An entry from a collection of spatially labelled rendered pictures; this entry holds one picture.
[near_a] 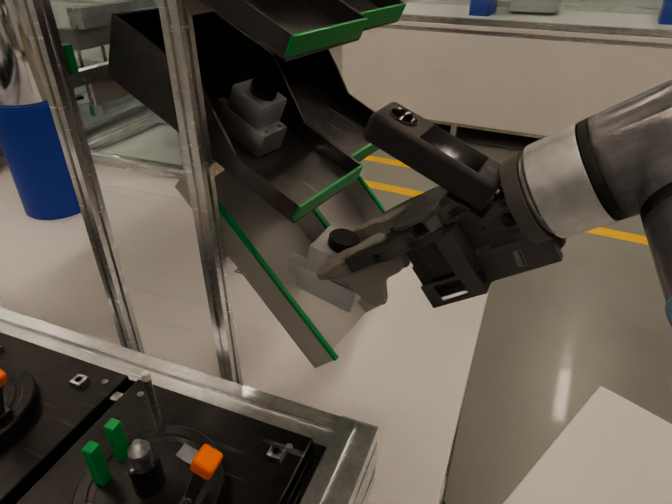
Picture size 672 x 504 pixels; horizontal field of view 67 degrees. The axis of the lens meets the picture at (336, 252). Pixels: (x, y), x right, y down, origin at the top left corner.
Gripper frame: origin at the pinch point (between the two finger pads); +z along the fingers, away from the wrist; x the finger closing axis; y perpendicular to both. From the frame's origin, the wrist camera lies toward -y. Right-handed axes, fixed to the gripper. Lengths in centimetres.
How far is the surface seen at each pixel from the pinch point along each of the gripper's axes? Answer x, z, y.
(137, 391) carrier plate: -11.1, 29.3, 3.0
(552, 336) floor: 144, 48, 116
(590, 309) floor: 172, 38, 125
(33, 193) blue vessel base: 26, 89, -34
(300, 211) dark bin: 1.1, 1.8, -5.1
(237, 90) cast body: 6.5, 4.4, -18.9
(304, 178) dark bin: 8.0, 4.5, -7.1
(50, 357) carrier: -11.7, 41.0, -5.6
